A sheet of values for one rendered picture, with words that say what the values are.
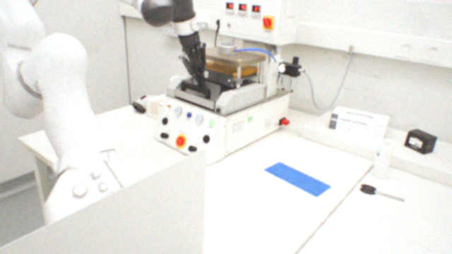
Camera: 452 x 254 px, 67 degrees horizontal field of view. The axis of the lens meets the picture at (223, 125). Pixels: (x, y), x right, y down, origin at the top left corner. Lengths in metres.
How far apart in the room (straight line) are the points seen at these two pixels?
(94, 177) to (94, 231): 0.14
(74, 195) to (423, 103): 1.44
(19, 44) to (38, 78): 0.13
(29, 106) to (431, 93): 1.49
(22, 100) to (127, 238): 0.40
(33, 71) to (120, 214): 0.37
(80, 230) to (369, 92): 1.45
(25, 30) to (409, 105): 1.49
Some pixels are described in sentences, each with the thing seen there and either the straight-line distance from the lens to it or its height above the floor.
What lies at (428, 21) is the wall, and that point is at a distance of 1.68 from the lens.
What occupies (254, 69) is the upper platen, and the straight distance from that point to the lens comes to 1.46.
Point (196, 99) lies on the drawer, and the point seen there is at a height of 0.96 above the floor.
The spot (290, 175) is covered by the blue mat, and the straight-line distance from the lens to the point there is 1.29.
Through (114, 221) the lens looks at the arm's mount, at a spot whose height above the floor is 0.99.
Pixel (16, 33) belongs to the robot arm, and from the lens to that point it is 0.92.
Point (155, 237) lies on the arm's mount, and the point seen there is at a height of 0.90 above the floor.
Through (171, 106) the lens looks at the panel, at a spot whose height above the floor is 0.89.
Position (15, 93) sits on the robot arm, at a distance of 0.90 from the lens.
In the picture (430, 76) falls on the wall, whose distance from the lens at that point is 1.70.
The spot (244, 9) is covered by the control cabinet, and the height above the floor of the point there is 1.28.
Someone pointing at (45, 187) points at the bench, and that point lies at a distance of 1.74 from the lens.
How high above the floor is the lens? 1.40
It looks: 23 degrees down
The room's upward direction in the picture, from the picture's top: 3 degrees clockwise
